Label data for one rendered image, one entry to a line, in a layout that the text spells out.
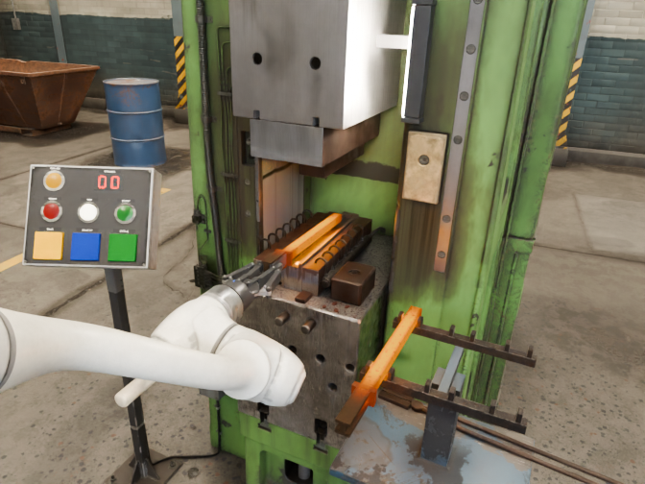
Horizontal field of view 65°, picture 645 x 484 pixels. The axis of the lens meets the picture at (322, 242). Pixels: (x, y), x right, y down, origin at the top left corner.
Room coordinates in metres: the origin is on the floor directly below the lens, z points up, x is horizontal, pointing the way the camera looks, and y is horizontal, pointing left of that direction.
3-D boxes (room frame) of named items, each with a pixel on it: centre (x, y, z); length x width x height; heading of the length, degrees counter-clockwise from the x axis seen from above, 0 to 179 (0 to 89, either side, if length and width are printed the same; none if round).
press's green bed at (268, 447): (1.39, -0.04, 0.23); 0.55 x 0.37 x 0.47; 156
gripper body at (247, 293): (0.97, 0.18, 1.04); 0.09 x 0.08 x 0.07; 156
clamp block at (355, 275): (1.20, -0.09, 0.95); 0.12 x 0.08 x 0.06; 156
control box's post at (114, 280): (1.37, 0.64, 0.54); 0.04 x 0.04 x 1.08; 66
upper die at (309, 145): (1.41, 0.01, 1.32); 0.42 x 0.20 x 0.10; 156
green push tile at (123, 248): (1.24, 0.54, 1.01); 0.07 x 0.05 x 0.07; 91
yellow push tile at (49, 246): (1.24, 0.74, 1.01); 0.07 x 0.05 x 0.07; 91
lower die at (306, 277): (1.41, 0.01, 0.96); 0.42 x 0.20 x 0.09; 156
